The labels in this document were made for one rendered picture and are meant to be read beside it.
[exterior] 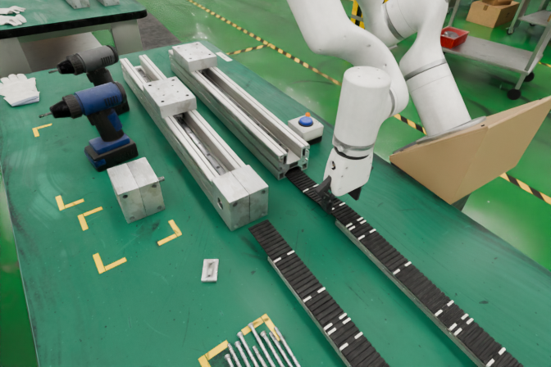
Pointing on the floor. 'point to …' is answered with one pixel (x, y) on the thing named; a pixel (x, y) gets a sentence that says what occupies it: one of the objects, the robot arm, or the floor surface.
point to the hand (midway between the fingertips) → (340, 200)
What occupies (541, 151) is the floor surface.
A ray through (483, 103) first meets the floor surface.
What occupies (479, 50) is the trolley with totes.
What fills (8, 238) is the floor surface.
